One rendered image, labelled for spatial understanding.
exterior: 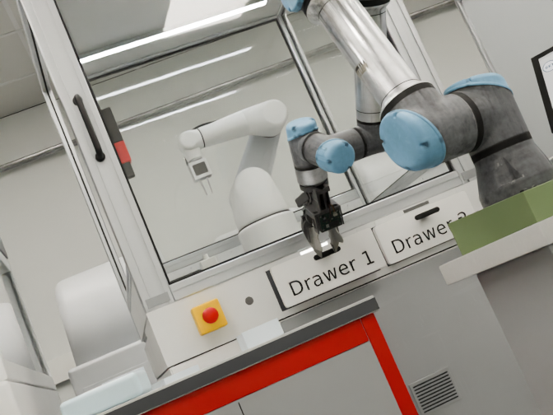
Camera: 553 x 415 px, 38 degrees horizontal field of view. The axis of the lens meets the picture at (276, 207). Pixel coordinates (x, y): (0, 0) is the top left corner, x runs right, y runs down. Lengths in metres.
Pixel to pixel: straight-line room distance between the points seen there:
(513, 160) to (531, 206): 0.11
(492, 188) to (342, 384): 0.45
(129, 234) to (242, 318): 0.36
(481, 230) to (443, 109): 0.24
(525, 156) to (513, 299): 0.26
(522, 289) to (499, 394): 0.81
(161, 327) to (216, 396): 0.62
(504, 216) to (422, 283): 0.77
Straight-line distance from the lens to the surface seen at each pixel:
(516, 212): 1.47
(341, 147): 1.78
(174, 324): 2.08
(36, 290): 5.39
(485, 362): 2.27
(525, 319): 1.54
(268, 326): 1.76
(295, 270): 2.08
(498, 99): 1.54
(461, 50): 6.04
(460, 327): 2.25
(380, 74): 1.52
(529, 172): 1.51
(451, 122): 1.47
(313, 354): 1.52
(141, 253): 2.11
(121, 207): 2.13
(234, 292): 2.11
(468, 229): 1.56
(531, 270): 1.48
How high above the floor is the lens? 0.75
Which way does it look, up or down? 9 degrees up
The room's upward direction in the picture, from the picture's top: 23 degrees counter-clockwise
